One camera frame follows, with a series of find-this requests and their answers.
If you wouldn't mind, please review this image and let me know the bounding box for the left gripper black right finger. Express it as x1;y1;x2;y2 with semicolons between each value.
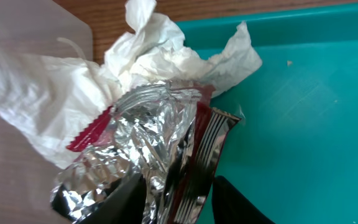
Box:
212;175;274;224

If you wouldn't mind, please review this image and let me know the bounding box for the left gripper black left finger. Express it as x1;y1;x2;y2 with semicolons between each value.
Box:
77;174;147;224

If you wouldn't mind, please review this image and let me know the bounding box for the foil wrapper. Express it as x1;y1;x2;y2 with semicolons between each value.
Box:
50;82;239;223

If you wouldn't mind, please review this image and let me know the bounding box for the white paper napkin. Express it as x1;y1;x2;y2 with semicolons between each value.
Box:
0;0;262;169

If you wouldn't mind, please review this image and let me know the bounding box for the clear plastic waste bin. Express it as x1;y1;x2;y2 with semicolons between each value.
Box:
0;1;93;223

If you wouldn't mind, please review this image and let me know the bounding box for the teal plastic serving tray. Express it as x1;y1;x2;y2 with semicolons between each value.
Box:
179;3;358;223

